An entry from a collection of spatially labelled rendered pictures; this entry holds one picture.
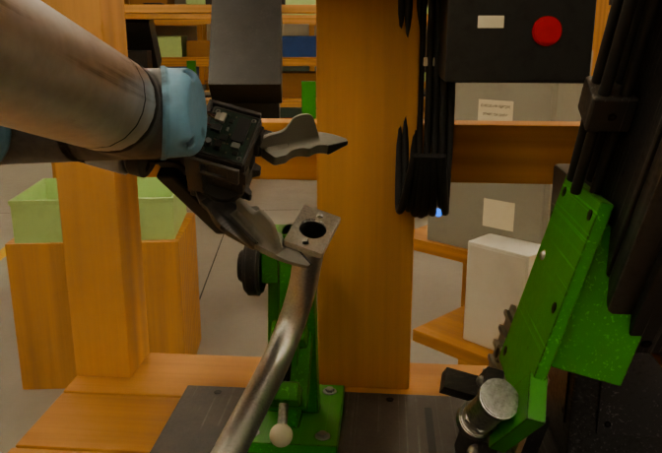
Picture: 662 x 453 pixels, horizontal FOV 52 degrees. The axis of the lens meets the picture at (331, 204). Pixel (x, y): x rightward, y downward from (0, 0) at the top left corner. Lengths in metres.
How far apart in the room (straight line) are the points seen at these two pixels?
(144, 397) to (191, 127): 0.61
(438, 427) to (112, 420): 0.45
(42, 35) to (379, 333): 0.75
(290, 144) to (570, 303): 0.31
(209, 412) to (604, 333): 0.56
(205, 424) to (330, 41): 0.54
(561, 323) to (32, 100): 0.46
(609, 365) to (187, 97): 0.44
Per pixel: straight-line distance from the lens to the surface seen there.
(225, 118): 0.65
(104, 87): 0.45
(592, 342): 0.66
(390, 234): 0.98
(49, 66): 0.39
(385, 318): 1.02
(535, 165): 1.07
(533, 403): 0.64
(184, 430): 0.96
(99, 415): 1.06
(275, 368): 0.71
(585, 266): 0.62
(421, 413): 0.99
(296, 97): 7.52
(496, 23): 0.84
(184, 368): 1.16
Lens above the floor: 1.41
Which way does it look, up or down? 14 degrees down
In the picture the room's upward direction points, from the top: straight up
